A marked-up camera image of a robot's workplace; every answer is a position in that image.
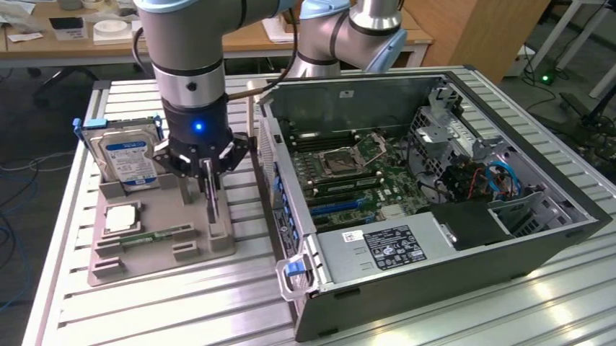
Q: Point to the silver chipset heatsink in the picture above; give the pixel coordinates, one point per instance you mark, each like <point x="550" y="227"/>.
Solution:
<point x="392" y="212"/>

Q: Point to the silver CPU chip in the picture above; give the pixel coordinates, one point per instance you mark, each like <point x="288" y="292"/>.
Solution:
<point x="121" y="219"/>

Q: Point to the hard disk with blue caddy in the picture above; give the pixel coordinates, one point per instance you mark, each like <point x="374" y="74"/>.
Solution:
<point x="128" y="158"/>

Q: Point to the power strip with green light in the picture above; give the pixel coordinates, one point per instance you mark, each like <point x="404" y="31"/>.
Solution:
<point x="546" y="78"/>

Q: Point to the black stand base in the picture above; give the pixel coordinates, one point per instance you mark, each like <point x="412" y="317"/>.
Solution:
<point x="573" y="102"/>

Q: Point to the white box with round bowl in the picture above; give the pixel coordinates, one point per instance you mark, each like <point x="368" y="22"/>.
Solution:
<point x="113" y="32"/>

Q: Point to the blue expansion slot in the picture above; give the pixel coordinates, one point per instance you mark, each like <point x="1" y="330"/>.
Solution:
<point x="337" y="208"/>

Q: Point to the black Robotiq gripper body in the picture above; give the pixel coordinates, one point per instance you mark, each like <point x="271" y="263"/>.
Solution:
<point x="197" y="126"/>

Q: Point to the grey parts rack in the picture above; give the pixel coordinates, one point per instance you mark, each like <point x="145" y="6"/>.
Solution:
<point x="160" y="252"/>

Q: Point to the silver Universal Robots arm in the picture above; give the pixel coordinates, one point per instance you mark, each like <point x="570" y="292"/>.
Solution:
<point x="188" y="54"/>

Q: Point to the green RAM stick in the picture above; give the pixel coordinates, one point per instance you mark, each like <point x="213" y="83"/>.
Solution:
<point x="149" y="238"/>

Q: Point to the open metal socket cover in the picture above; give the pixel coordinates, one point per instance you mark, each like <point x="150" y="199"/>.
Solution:
<point x="374" y="147"/>

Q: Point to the open black PC case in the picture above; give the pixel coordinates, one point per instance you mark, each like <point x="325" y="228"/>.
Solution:
<point x="434" y="288"/>

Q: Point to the black plastic shroud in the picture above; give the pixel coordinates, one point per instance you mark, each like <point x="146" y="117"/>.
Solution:
<point x="472" y="223"/>

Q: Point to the green motherboard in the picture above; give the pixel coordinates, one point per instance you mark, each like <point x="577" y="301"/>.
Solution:
<point x="386" y="187"/>

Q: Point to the small paper slip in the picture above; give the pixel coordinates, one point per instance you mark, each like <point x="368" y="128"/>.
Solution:
<point x="25" y="36"/>

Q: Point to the grey metal disk bay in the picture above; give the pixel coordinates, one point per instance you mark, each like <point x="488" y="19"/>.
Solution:
<point x="443" y="122"/>

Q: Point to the CPU socket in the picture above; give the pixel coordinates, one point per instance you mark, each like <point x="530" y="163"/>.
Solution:
<point x="340" y="162"/>

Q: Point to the grey cup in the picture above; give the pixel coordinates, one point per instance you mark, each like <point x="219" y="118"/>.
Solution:
<point x="70" y="4"/>

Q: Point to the white desk frame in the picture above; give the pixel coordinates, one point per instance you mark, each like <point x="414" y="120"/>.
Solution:
<point x="603" y="84"/>

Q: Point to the wooden cabinet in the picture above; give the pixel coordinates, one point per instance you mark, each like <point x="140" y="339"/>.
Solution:
<point x="491" y="36"/>

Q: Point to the black installed RAM stick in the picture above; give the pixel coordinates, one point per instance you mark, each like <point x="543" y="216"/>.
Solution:
<point x="347" y="184"/>

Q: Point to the black office chair base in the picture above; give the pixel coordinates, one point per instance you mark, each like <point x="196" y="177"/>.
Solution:
<point x="65" y="75"/>

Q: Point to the angled grey drive bracket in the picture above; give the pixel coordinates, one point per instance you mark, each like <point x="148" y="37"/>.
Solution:
<point x="521" y="212"/>

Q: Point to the graphics card with silver bracket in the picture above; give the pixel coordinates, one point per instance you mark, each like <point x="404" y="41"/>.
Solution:
<point x="213" y="212"/>

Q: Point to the grey power supply unit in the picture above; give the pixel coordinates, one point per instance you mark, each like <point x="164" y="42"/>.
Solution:
<point x="386" y="245"/>

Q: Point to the white socket box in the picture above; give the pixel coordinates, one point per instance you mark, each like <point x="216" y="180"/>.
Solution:
<point x="521" y="65"/>

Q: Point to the wooden desk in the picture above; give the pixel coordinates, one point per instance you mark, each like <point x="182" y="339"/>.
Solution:
<point x="73" y="47"/>

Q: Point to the white box with black lid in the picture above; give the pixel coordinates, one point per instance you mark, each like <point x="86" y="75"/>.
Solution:
<point x="69" y="29"/>

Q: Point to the white paper stack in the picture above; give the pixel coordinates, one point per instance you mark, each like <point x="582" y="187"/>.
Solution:
<point x="280" y="32"/>

